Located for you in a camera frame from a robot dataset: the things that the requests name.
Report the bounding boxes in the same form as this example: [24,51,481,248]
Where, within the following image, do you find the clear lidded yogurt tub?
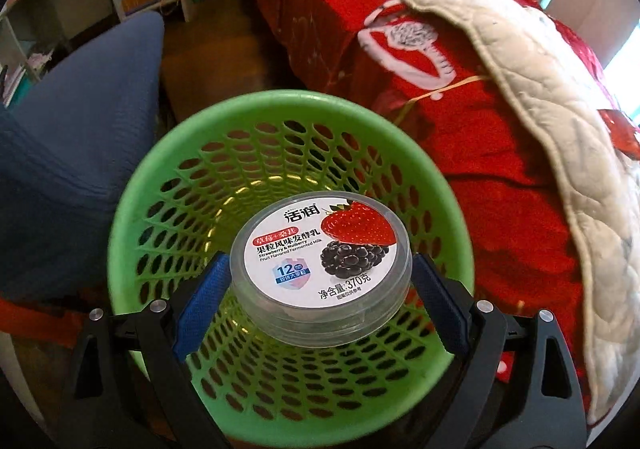
[229,191,414,347]

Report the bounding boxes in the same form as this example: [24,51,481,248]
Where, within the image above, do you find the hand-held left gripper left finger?
[62,251,236,449]

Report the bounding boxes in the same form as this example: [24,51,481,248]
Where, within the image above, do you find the red printed blanket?
[235,0,640,410]

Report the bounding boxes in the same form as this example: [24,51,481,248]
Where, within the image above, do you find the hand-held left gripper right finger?
[410,253,586,449]

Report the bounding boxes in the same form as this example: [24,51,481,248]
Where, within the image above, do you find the white quilted mat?
[367,0,640,425]

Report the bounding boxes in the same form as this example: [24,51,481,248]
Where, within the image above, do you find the green perforated plastic basket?
[106,90,475,435]

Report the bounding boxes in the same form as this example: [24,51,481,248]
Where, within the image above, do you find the orange cloth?
[0,298,93,347]

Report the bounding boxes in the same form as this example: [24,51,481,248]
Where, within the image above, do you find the blue fabric chair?
[0,11,166,302]

